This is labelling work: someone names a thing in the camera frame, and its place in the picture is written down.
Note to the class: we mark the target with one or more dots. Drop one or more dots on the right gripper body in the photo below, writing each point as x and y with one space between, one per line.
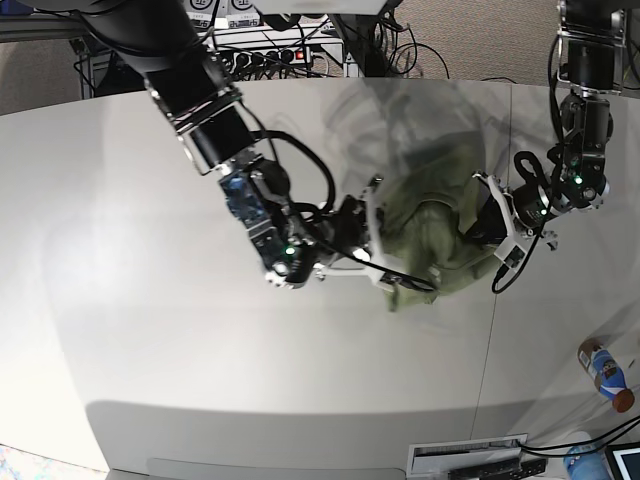
356 247

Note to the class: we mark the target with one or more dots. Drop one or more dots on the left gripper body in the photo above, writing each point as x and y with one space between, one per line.
523 210

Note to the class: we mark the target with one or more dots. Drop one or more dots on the green T-shirt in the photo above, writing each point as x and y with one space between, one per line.
429 202

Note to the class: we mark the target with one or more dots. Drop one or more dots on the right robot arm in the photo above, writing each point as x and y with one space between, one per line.
191 86

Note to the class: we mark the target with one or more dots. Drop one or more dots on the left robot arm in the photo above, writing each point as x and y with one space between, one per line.
585 67

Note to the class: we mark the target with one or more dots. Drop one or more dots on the brown bottle blue label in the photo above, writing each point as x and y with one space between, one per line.
606 374

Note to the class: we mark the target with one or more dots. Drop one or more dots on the white tray with black device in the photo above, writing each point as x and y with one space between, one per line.
436 460

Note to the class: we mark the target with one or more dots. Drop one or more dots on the blue water bottle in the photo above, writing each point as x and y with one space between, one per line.
581 464

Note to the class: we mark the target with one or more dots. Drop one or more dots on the laptop screen corner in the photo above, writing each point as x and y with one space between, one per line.
624 461

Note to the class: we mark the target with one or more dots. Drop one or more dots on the white power strip red switch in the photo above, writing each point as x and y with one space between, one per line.
238 58

